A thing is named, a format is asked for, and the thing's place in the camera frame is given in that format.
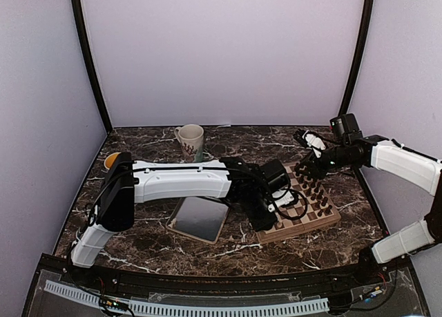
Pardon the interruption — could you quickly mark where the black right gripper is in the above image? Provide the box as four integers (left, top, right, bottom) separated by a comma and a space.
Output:
296, 143, 357, 180

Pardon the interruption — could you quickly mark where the wooden chessboard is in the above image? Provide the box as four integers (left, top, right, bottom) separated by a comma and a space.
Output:
257, 162, 341, 244

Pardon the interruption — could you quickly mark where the silver metal tray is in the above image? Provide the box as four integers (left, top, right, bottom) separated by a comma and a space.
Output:
166, 197, 229, 244

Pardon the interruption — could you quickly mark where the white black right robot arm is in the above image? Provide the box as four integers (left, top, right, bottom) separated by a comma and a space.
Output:
294, 113, 441, 285

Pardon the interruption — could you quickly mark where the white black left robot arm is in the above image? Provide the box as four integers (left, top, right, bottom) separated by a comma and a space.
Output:
66, 152, 291, 287

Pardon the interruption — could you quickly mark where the dark chess pieces row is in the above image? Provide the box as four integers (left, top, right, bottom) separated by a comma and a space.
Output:
295, 166, 333, 221

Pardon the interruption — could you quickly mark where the white floral ceramic mug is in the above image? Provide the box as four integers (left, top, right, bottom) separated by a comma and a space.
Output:
174, 124, 204, 163

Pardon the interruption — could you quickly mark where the white mug orange interior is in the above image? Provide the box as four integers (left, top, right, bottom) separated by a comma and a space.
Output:
104, 152, 120, 171

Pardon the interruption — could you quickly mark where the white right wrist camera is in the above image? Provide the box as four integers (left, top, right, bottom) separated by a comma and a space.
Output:
294, 129, 327, 158

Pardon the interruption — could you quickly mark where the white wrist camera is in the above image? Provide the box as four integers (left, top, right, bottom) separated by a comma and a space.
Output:
272, 190, 299, 208
294, 129, 327, 158

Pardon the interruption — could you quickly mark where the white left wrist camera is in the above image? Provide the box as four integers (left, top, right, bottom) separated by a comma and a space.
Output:
272, 190, 299, 208

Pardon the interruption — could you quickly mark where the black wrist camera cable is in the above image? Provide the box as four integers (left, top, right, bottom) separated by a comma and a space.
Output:
276, 189, 310, 221

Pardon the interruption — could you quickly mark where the white slotted cable duct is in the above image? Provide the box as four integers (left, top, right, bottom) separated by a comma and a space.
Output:
44, 280, 329, 316

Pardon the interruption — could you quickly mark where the right black frame post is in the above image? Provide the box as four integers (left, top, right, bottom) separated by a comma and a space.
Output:
338, 0, 374, 115

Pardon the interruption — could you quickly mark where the black frame post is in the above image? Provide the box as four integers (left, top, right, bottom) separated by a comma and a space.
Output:
70, 0, 113, 134
338, 0, 374, 115

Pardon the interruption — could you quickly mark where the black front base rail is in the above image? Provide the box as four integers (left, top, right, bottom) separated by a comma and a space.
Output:
34, 254, 415, 300

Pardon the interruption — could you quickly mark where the left black frame post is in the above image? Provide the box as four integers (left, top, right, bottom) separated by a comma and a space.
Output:
70, 0, 113, 134

